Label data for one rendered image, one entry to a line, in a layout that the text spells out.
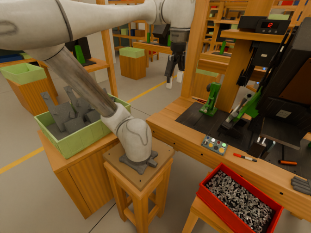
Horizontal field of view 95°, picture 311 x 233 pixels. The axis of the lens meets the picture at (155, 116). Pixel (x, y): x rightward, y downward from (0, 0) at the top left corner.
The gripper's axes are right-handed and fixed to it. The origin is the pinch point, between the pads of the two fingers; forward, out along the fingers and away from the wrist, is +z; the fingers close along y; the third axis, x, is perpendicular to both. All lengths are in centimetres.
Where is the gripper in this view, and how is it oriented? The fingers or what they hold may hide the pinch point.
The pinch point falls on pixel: (174, 82)
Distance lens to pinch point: 83.0
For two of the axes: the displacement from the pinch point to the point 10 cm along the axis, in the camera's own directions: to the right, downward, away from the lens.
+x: 8.0, 3.7, -4.7
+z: -0.3, 8.1, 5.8
